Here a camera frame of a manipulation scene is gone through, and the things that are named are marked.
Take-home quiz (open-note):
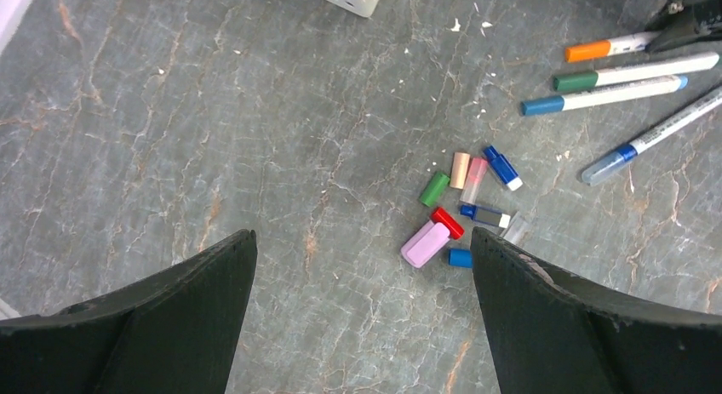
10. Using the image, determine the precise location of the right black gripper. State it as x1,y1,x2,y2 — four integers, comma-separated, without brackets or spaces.
645,0,721,54

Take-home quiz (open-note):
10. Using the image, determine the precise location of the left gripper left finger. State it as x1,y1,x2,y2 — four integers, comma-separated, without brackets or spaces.
1,230,258,393

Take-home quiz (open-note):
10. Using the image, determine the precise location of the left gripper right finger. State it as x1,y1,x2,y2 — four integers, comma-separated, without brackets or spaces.
471,227,721,393

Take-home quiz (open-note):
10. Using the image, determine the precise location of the green capped white marker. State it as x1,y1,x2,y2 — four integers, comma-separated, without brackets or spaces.
553,51,721,92

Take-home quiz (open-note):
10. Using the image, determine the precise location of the orange capped white marker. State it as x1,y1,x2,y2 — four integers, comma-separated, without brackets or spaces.
564,31,661,63

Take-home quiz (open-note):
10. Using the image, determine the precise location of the grey clear pen cap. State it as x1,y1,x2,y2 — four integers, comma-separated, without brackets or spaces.
501,212,531,245

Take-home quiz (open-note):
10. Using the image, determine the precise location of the blue pen cap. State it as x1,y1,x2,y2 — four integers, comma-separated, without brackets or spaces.
448,248,473,268

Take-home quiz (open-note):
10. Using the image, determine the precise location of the dark blue clip cap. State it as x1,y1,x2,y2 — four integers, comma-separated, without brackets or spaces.
459,204,511,229

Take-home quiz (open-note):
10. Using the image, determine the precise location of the red pen cap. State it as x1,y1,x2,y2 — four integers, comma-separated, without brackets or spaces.
430,207,465,240

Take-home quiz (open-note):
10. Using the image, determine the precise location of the dark blue white-ended cap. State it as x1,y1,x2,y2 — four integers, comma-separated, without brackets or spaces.
483,146,523,191

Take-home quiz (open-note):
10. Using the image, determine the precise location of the pink translucent pen cap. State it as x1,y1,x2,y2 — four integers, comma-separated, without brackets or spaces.
460,157,488,204

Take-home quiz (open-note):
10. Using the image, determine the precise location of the green pen cap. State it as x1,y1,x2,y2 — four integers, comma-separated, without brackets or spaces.
419,171,450,207

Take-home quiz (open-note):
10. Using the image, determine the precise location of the orange pen cap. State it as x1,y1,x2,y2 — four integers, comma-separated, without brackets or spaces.
449,151,471,190

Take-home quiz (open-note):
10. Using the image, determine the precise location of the clear capped blue pen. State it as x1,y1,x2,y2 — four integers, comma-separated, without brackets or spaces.
581,85,721,186

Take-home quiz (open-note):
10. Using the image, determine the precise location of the light blue capped marker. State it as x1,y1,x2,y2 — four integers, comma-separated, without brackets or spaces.
520,76,688,116

